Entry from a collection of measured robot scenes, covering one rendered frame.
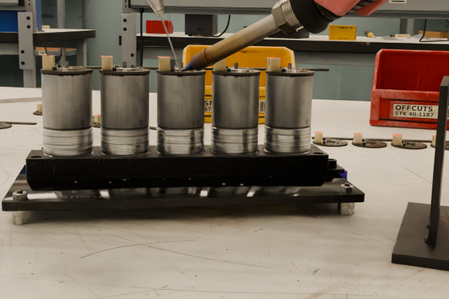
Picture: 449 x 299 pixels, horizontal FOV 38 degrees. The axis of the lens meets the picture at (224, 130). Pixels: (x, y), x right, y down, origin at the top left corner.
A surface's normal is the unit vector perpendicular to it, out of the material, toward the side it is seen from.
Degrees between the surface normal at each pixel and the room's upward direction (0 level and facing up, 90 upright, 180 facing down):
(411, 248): 0
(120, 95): 90
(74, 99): 90
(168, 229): 0
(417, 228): 0
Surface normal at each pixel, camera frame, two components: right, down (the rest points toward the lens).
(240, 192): 0.02, -0.98
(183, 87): 0.20, 0.18
